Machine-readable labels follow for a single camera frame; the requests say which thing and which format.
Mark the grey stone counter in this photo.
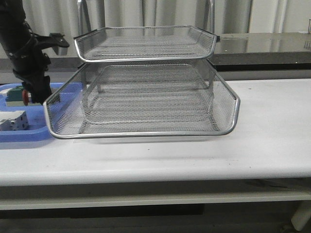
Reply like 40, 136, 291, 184
0, 33, 311, 84

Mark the white table leg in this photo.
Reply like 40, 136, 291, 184
291, 200, 311, 231

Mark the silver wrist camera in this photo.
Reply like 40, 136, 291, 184
49, 33, 69, 56

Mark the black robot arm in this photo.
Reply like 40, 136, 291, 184
0, 0, 52, 104

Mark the green terminal block module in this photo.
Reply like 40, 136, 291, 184
5, 85, 41, 107

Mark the mesh tray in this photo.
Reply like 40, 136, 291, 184
44, 60, 241, 139
73, 26, 217, 64

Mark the red emergency stop button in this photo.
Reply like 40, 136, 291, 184
22, 89, 32, 106

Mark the white circuit breaker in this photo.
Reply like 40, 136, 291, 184
0, 111, 29, 132

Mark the blue plastic tray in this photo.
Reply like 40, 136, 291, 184
0, 83, 83, 143

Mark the grey metal rack frame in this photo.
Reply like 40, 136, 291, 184
77, 0, 221, 98

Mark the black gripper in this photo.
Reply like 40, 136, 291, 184
12, 49, 52, 103

